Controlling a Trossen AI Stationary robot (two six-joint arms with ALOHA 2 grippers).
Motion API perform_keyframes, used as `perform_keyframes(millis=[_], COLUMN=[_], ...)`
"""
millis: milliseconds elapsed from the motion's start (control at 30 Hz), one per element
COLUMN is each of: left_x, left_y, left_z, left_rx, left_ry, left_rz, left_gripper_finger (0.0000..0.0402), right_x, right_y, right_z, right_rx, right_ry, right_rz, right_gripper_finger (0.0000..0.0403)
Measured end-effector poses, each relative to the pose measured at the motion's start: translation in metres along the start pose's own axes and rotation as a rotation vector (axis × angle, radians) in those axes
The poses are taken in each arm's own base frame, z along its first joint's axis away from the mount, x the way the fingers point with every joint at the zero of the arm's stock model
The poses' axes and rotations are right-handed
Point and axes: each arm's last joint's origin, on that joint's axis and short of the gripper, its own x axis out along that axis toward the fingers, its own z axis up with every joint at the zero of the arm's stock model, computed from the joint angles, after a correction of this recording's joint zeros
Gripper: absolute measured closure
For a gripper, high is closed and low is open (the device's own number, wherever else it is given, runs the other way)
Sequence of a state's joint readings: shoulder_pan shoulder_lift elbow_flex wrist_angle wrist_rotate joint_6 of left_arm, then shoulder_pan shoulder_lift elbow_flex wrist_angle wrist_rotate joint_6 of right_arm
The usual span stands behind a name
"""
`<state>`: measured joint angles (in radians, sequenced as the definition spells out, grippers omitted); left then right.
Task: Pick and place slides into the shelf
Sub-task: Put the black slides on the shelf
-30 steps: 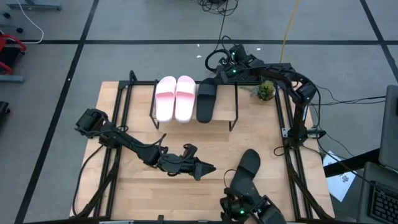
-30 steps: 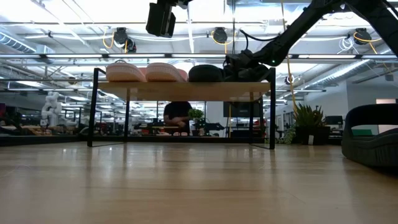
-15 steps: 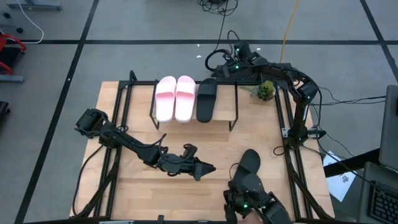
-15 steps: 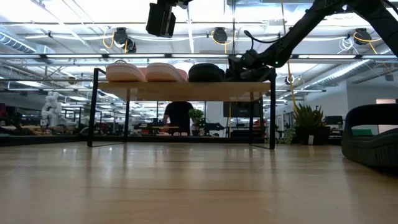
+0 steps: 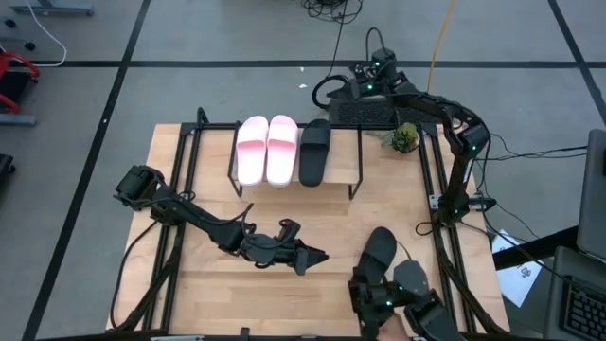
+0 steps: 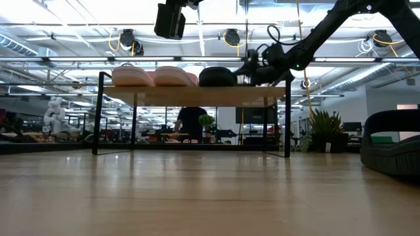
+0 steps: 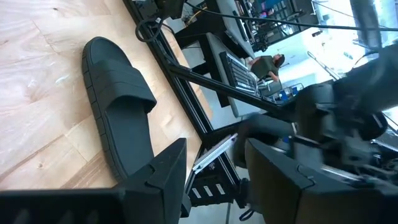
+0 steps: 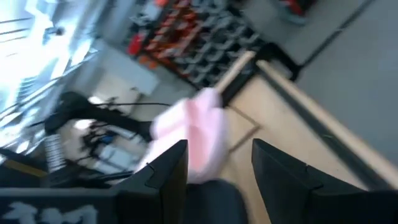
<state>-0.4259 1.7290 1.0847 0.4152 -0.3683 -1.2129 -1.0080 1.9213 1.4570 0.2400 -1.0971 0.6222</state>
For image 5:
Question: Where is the black perforated box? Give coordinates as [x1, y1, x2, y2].
[328, 97, 444, 128]

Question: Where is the black aluminium table frame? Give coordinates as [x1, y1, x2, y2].
[111, 106, 510, 341]

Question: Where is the red metal cart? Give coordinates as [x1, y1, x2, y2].
[0, 49, 42, 127]

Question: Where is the white paper sheet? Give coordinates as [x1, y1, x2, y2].
[491, 229, 544, 309]

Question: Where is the black desk beam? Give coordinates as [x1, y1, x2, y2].
[491, 225, 581, 271]

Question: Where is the wooden shelf with black frame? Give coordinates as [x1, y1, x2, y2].
[226, 120, 365, 201]

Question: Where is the black cable bundle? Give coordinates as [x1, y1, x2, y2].
[300, 0, 365, 26]

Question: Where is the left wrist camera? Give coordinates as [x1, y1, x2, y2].
[277, 218, 302, 241]

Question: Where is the person's hand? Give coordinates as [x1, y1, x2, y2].
[378, 314, 411, 341]

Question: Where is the black foam slide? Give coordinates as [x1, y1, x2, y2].
[353, 225, 399, 285]
[298, 117, 332, 188]

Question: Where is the green succulent plant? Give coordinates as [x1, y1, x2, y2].
[378, 121, 421, 154]

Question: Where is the white floor cable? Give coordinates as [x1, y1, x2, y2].
[24, 0, 68, 68]

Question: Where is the pink foam slide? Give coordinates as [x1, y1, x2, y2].
[265, 114, 300, 188]
[235, 115, 270, 187]

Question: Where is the grey laptop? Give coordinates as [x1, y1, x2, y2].
[544, 127, 606, 341]

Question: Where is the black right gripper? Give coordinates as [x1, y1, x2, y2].
[327, 65, 380, 99]

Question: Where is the black cable loop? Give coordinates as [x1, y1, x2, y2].
[311, 73, 352, 111]

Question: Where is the yellow hanging cable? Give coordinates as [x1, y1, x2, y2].
[427, 0, 456, 94]

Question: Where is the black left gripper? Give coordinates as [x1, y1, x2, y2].
[241, 231, 330, 278]

